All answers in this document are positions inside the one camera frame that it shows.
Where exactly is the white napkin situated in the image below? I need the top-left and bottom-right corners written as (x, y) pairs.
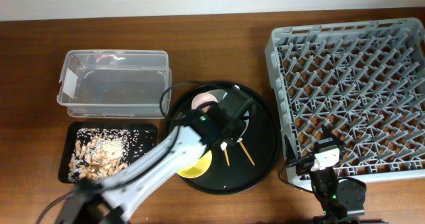
top-left (220, 138), bottom-right (242, 151)

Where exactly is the yellow bowl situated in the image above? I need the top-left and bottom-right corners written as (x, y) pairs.
top-left (177, 151), bottom-right (213, 179)

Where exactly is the food scraps and rice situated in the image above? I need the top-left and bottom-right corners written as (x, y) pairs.
top-left (65, 128), bottom-right (156, 183)

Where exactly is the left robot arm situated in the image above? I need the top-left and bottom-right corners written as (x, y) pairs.
top-left (55, 100), bottom-right (256, 223)

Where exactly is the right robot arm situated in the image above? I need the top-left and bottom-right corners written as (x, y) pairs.
top-left (307, 126), bottom-right (367, 224)

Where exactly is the grey dishwasher rack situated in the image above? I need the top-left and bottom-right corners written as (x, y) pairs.
top-left (265, 18), bottom-right (424, 182)

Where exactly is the grey round plate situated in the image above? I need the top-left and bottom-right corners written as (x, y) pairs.
top-left (207, 89), bottom-right (250, 138)

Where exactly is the pink cup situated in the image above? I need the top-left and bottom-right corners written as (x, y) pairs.
top-left (191, 92), bottom-right (218, 110)

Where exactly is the round black tray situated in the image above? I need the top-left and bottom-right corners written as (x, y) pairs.
top-left (179, 85), bottom-right (282, 195)

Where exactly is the black rectangular tray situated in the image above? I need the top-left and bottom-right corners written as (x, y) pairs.
top-left (58, 122), bottom-right (157, 183)

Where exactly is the clear plastic bin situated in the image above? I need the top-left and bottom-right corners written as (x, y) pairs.
top-left (56, 49), bottom-right (172, 119)

